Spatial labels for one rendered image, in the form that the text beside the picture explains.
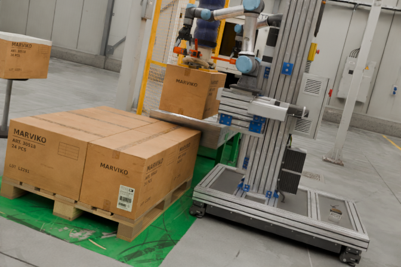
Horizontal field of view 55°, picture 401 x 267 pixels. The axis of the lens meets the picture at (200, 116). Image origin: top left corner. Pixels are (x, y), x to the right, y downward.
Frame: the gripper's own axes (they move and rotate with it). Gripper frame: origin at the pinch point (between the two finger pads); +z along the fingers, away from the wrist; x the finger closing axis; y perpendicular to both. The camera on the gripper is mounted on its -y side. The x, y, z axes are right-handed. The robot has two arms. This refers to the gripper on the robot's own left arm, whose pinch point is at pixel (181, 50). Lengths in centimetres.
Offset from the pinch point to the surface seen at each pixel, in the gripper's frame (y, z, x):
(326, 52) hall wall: 937, -85, -142
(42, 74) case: 68, 55, 167
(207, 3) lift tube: 49, -44, 2
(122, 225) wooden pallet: -72, 112, -9
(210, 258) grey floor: -59, 120, -65
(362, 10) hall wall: 936, -221, -209
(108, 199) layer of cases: -71, 98, 4
